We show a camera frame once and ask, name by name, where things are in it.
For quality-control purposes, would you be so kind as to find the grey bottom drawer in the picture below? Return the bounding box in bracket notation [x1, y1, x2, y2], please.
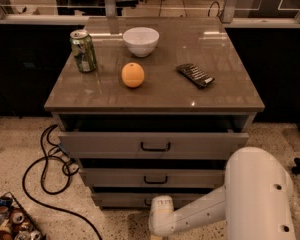
[91, 187, 212, 209]

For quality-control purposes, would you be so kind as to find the grey drawer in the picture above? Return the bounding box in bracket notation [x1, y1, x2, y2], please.
[91, 187, 212, 209]
[80, 158, 226, 188]
[59, 132, 249, 160]

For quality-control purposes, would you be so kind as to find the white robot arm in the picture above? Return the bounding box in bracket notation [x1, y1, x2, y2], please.
[149, 147, 296, 240]

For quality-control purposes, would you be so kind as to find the grey drawer cabinet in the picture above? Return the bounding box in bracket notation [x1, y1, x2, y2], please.
[44, 16, 266, 133]

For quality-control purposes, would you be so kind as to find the grey top drawer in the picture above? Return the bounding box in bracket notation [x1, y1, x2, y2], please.
[59, 132, 249, 160]

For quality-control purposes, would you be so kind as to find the grey middle drawer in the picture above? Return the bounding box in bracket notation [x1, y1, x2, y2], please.
[80, 158, 226, 188]

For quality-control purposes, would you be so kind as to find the orange fruit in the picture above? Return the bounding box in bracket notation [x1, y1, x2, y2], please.
[121, 63, 145, 88]

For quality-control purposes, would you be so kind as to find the dark snack bar packet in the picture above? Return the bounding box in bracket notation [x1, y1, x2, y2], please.
[176, 63, 215, 89]

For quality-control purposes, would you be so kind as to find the white ceramic bowl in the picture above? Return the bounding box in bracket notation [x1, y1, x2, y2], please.
[123, 27, 160, 57]

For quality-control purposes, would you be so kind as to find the green soda can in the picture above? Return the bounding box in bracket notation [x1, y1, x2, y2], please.
[70, 29, 97, 73]

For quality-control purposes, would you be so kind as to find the person behind glass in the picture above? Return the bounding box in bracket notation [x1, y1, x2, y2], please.
[56, 0, 106, 16]

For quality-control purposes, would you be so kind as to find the black floor cable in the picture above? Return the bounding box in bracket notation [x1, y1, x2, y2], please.
[21, 124, 104, 240]

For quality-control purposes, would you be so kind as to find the wire basket of cans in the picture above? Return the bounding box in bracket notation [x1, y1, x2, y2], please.
[0, 192, 47, 240]

